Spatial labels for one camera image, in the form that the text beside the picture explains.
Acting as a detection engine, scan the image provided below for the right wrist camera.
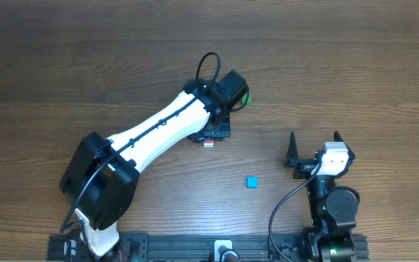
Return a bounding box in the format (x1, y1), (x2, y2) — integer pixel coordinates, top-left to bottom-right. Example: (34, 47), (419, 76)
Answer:
(318, 141), (351, 178)

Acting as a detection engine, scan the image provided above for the mounting rail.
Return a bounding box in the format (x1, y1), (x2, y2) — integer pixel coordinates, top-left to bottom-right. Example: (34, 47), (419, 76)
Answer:
(47, 232), (370, 262)

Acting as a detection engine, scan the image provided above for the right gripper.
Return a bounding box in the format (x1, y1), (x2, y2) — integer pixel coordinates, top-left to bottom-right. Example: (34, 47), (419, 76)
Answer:
(284, 130), (356, 180)

